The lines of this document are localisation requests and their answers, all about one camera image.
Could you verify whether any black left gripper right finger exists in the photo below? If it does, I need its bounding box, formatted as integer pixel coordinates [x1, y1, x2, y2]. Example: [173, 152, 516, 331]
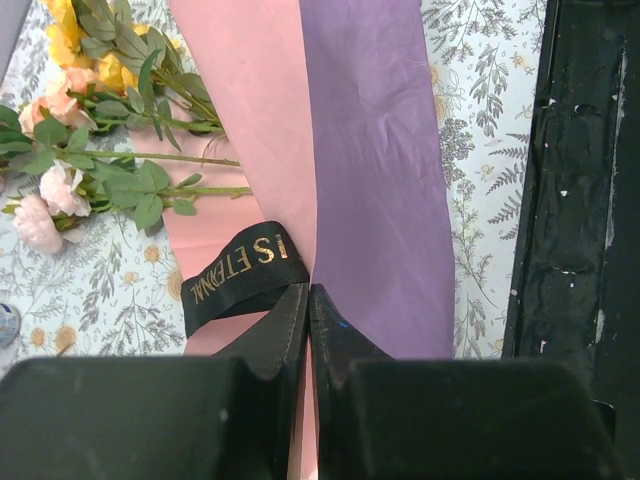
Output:
[309, 285, 620, 479]

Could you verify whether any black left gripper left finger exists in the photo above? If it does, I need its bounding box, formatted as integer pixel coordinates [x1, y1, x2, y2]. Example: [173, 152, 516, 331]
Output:
[1, 284, 308, 479]

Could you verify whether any black ribbon gold lettering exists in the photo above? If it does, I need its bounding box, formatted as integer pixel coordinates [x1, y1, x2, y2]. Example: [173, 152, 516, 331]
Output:
[181, 221, 310, 337]

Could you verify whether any pink and purple wrapping paper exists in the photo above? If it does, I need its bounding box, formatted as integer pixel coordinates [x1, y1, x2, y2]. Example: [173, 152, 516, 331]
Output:
[164, 1, 455, 479]

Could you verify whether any orange-pink flower stem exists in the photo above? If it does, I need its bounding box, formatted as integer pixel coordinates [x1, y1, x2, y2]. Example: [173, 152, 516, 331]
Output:
[1, 68, 239, 174]

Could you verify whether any yellow flower stem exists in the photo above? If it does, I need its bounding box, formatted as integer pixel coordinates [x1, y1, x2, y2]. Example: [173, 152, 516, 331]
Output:
[44, 1, 223, 139]

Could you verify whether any floral tablecloth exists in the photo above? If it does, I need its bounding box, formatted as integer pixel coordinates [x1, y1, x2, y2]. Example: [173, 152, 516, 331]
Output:
[1, 1, 545, 368]

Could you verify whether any silver drink can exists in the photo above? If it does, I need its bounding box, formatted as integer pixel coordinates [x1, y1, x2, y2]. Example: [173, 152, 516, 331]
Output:
[0, 303, 21, 349]

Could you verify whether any light pink flower stem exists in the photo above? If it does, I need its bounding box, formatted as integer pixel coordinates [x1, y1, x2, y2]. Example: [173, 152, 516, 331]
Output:
[2, 194, 86, 254]

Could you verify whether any pale pink flower stem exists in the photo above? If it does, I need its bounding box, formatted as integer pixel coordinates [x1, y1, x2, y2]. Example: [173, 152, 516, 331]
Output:
[39, 159, 251, 233]

